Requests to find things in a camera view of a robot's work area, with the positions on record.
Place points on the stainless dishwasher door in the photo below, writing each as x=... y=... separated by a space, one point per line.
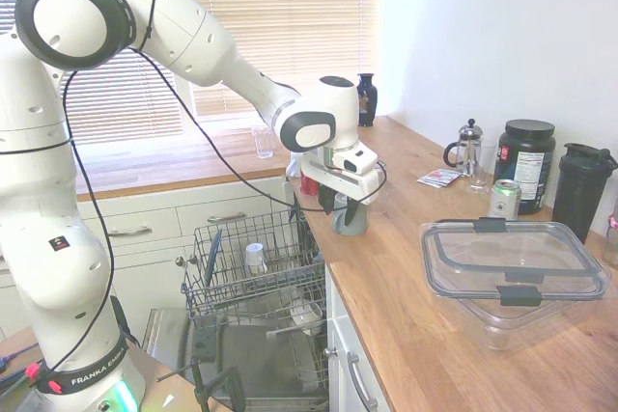
x=251 y=364

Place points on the white ceramic bowl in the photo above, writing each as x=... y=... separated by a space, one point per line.
x=304 y=318

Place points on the red mug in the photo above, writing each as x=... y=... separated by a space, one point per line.
x=309 y=185

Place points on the silver cabinet knob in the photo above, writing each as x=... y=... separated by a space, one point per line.
x=330 y=351
x=179 y=261

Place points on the wide beige window blind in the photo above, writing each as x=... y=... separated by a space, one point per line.
x=289 y=7

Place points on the clear jar pink lid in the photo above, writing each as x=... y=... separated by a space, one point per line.
x=613 y=238

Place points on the narrow beige window blind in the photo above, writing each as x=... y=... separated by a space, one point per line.
x=120 y=108

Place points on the black painted vase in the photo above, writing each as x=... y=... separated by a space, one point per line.
x=368 y=103

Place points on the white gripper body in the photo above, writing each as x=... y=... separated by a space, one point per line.
x=357 y=187

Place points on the glass French press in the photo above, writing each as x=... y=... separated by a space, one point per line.
x=468 y=151

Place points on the red white sachet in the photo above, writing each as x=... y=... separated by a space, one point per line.
x=449 y=174
x=429 y=181

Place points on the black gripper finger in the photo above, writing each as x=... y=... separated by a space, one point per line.
x=327 y=200
x=352 y=213

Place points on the clear plastic lidded container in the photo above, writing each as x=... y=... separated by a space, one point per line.
x=512 y=320

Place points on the clear ribbed glass tumbler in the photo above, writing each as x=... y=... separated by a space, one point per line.
x=263 y=146

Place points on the tall clear glass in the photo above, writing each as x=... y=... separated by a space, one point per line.
x=485 y=171

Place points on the black protein powder tub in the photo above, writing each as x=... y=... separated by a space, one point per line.
x=528 y=166

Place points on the white octagonal mug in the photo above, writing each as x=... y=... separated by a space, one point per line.
x=254 y=255

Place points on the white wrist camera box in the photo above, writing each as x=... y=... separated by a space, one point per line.
x=356 y=160

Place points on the black shaker bottle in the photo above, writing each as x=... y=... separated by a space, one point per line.
x=579 y=200

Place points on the built-in dishwasher tub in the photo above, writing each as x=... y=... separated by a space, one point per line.
x=306 y=238

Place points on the green white drink can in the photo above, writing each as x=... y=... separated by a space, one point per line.
x=504 y=200

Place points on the dark teal plate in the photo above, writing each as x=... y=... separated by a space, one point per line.
x=212 y=257

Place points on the white kitchen cabinet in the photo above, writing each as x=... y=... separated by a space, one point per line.
x=145 y=257
x=338 y=325

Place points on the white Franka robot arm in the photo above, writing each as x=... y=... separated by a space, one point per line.
x=48 y=238

